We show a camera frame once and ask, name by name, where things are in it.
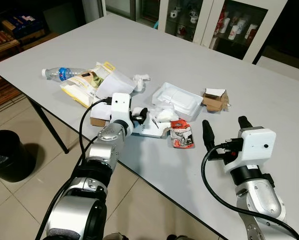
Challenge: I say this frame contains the black rubbish bin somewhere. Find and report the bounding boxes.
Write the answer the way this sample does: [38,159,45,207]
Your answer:
[0,129,35,184]

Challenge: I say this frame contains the flat white foam tray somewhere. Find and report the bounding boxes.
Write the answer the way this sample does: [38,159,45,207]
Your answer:
[131,107,176,139]

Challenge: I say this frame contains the crumpled white plastic wrap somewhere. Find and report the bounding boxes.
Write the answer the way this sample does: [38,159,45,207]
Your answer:
[154,105,176,124]

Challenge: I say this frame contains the red snack packet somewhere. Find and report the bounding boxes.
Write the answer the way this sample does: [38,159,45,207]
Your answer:
[169,118,197,150]

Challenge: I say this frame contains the crumpled white tissue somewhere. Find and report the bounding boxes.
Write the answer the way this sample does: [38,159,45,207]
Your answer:
[133,73,152,93]

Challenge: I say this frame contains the small open brown carton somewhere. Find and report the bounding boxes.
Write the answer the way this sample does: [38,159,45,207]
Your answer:
[201,88,232,114]

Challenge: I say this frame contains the white foam takeaway box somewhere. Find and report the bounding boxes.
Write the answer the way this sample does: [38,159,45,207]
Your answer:
[151,82,207,121]

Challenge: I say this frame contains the brown cardboard box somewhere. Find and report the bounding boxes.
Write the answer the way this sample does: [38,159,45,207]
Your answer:
[89,107,113,127]

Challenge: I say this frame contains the white paper bag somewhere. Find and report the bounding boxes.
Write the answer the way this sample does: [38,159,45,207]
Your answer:
[95,70,138,102]

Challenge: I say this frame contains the yellow white snack bag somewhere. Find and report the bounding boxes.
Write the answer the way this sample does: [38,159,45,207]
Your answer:
[59,61,118,109]

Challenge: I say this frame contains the clear plastic water bottle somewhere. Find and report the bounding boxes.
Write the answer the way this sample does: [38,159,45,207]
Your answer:
[41,66,91,82]

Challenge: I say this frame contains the black table leg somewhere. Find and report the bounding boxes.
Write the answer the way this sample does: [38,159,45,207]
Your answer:
[25,96,70,155]

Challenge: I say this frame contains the robot right leg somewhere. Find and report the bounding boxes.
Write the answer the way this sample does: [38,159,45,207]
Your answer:
[166,233,191,240]

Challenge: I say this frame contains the robot leg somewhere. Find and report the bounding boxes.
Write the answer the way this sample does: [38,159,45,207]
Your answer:
[166,233,191,240]
[101,231,136,240]

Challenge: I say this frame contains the tall red white cup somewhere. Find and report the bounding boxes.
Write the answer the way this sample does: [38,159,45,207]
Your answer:
[216,9,228,36]

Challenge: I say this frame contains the white glass door cabinet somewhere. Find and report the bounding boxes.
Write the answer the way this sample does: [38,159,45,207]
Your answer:
[100,0,291,65]

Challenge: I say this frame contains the robot left leg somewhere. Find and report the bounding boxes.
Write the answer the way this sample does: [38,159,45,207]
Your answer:
[101,231,136,240]

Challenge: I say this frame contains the wooden slatted shelf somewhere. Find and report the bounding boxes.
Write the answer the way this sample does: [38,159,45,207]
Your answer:
[0,30,30,112]

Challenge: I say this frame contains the blue box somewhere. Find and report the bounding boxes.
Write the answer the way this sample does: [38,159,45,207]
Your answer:
[8,13,41,40]

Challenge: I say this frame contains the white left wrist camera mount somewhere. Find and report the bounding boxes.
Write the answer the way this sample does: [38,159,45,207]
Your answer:
[109,93,135,133]

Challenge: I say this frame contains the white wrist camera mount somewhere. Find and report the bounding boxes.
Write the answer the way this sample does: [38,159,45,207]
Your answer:
[224,127,277,174]
[109,93,135,133]

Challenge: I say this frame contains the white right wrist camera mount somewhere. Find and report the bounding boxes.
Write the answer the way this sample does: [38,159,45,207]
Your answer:
[224,127,277,174]

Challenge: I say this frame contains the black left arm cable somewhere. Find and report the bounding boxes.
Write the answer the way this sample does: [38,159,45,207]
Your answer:
[35,98,114,240]

